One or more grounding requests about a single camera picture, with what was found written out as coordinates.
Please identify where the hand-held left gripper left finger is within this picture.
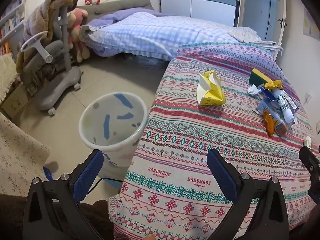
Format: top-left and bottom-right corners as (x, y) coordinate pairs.
(22, 149), (112, 240)

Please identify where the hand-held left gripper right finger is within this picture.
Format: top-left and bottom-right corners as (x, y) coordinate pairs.
(205, 149), (290, 240)

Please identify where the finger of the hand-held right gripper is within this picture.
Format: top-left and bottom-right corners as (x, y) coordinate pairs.
(299, 145), (320, 174)

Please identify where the white plastic waste bin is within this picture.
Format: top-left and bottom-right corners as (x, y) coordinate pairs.
(79, 92), (148, 188)

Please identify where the light blue carton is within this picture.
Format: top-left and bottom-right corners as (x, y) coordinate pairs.
(257, 100), (295, 138)

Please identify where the orange wrapper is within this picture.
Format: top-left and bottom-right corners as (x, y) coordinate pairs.
(262, 109), (278, 137)

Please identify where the white tube packet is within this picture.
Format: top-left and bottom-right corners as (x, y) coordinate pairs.
(273, 89), (299, 123)

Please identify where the yellow serrated wrapper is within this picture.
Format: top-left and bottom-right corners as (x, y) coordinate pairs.
(264, 79), (283, 90)

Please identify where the yellow carton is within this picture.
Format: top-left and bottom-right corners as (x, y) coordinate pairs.
(197, 70), (226, 106)

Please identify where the floral beige cloth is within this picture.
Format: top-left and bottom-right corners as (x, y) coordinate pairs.
(0, 112), (50, 198)

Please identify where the blue crumpled wrapper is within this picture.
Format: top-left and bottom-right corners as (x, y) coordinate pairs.
(257, 84), (278, 105)

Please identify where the dark brown cloth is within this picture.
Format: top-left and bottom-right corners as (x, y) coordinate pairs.
(0, 194), (114, 240)

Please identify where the grey study chair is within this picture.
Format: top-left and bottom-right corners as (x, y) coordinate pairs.
(15, 5), (83, 117)

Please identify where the green and yellow sponge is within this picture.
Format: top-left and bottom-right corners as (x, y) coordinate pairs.
(249, 68), (269, 85)

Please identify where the cardboard box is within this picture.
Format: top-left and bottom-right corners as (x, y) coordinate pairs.
(0, 84), (29, 119)

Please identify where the stack of newspapers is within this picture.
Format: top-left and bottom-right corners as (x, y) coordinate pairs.
(246, 40), (284, 54)

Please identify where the cream woven cloth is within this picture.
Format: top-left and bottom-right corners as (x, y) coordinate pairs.
(0, 52), (18, 103)

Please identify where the floral bed sheet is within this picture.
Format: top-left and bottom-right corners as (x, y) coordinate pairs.
(229, 26), (263, 43)

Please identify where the pink plush toy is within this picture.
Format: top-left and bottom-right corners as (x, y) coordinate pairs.
(67, 8), (90, 63)

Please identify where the pale blue door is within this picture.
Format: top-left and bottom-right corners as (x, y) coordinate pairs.
(241, 0), (279, 42)

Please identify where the bookshelf with books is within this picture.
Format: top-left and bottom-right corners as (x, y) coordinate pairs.
(0, 0), (27, 55)

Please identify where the brown fleece blanket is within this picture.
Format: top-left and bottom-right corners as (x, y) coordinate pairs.
(16, 0), (79, 73)

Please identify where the grey headboard cushion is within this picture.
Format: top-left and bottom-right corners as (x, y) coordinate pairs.
(75, 0), (154, 15)

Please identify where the white and blue wardrobe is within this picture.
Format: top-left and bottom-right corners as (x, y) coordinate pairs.
(160, 0), (238, 27)

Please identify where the black cable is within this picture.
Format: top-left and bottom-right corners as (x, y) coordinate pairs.
(77, 177), (124, 203)

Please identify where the wall poster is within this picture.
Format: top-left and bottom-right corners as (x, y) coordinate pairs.
(303, 6), (320, 40)

